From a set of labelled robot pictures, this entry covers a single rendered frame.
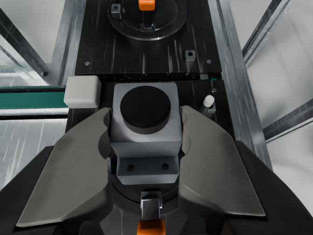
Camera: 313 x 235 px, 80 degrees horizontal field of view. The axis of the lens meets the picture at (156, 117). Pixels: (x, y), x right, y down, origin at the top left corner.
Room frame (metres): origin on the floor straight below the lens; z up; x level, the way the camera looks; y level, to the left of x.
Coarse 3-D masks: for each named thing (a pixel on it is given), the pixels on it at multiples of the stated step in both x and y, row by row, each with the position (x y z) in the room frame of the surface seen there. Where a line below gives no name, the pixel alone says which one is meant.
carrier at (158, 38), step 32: (96, 0) 0.35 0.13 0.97; (128, 0) 0.32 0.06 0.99; (160, 0) 0.33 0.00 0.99; (192, 0) 0.36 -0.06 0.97; (96, 32) 0.27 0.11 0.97; (128, 32) 0.25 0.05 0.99; (160, 32) 0.25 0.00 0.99; (192, 32) 0.27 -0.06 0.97; (96, 64) 0.20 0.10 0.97; (128, 64) 0.20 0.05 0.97; (160, 64) 0.20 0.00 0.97; (192, 64) 0.20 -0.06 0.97
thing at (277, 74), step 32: (0, 0) 0.48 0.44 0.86; (32, 0) 0.49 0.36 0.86; (64, 0) 0.49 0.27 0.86; (256, 0) 0.52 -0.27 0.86; (32, 32) 0.37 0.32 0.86; (288, 32) 0.41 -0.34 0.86; (256, 64) 0.30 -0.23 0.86; (288, 64) 0.30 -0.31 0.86; (256, 96) 0.21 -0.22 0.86; (288, 96) 0.21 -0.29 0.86; (288, 160) 0.07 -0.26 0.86
